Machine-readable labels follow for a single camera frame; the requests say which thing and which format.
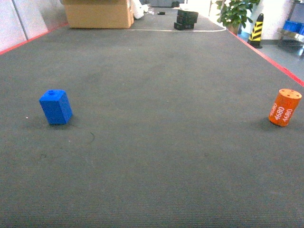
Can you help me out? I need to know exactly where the blue rectangular block part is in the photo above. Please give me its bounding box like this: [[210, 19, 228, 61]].
[[39, 89, 73, 125]]

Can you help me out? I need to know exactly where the yellow black striped cone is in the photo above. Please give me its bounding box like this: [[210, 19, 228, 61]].
[[247, 13, 264, 49]]

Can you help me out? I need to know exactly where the stack of black trays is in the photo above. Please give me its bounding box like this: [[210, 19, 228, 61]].
[[174, 9, 199, 30]]

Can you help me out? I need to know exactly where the potted green plant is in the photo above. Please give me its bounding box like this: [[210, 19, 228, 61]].
[[215, 0, 260, 35]]

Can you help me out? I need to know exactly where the blue plastic bin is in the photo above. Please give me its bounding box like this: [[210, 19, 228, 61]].
[[283, 20, 304, 34]]

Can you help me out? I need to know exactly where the orange cylindrical cap 4680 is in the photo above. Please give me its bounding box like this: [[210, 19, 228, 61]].
[[268, 88, 302, 127]]

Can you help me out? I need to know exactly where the large cardboard box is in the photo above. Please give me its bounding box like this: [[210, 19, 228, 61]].
[[63, 0, 134, 29]]

